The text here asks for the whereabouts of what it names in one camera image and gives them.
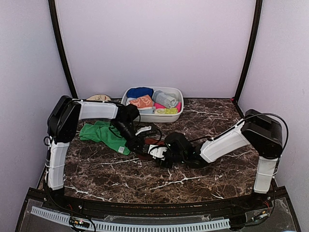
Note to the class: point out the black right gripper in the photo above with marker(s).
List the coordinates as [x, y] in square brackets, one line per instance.
[169, 165]

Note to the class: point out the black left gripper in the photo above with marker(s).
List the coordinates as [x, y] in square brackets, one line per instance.
[134, 142]

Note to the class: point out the orange bunny pattern towel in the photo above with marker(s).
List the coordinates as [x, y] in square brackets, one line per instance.
[143, 102]

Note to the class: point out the brown towel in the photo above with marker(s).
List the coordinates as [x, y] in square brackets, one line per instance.
[149, 141]

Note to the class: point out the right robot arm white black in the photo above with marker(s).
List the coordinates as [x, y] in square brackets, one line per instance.
[263, 131]

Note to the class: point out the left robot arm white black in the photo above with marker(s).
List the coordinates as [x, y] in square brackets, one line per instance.
[62, 125]

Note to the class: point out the grey plastic basin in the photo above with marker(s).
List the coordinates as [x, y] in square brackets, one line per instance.
[165, 118]

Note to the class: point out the light blue rolled towel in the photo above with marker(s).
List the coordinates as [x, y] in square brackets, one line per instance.
[147, 111]

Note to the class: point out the dark blue rolled towel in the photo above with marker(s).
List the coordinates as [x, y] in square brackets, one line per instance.
[139, 92]

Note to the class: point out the pink rolled towel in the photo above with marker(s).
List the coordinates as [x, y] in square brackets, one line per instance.
[159, 106]

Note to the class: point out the green microfibre towel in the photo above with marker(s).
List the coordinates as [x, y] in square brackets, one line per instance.
[102, 131]

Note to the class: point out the round beige embroidered cloth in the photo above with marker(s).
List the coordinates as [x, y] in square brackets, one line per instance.
[99, 97]

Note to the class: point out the yellow green rolled towel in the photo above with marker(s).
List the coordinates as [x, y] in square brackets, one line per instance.
[170, 111]

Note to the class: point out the grey rolled towel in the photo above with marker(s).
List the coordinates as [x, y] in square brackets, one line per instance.
[164, 99]

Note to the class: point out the small electronics board with leds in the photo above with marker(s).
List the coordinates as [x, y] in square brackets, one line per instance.
[78, 223]

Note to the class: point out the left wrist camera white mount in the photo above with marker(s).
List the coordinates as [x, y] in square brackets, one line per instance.
[145, 131]

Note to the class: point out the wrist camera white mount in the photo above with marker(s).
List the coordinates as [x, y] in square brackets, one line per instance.
[145, 131]
[157, 151]

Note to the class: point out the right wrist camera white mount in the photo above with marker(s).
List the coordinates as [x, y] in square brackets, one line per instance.
[157, 151]

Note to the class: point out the black front table rail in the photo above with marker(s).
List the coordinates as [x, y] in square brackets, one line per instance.
[228, 207]

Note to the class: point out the left black frame post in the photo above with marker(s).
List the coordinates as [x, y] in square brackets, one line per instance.
[60, 48]

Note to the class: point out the black frame post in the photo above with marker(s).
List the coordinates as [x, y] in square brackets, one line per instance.
[250, 49]
[60, 48]

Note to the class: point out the white slotted cable duct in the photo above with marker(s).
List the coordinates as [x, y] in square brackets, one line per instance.
[101, 226]

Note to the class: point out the right black frame post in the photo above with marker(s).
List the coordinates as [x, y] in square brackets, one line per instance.
[250, 49]

